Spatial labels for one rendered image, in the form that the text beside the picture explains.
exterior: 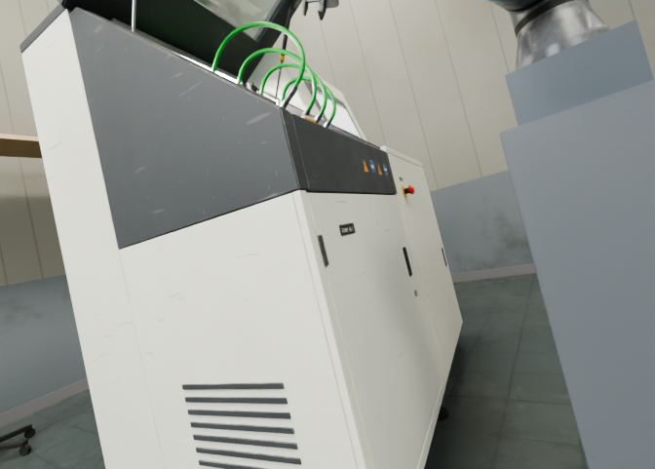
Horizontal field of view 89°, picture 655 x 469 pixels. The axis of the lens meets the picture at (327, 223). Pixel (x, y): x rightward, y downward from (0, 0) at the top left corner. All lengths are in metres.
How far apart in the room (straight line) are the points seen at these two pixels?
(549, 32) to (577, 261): 0.39
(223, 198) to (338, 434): 0.51
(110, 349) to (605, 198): 1.18
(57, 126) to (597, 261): 1.33
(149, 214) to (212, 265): 0.23
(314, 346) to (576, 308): 0.45
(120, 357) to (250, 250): 0.56
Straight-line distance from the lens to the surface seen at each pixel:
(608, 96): 0.68
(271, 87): 1.60
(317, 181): 0.70
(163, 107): 0.90
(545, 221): 0.67
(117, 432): 1.25
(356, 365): 0.71
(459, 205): 3.34
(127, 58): 1.03
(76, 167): 1.19
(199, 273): 0.81
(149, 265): 0.94
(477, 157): 3.33
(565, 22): 0.77
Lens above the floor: 0.69
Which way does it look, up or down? 3 degrees up
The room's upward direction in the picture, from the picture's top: 14 degrees counter-clockwise
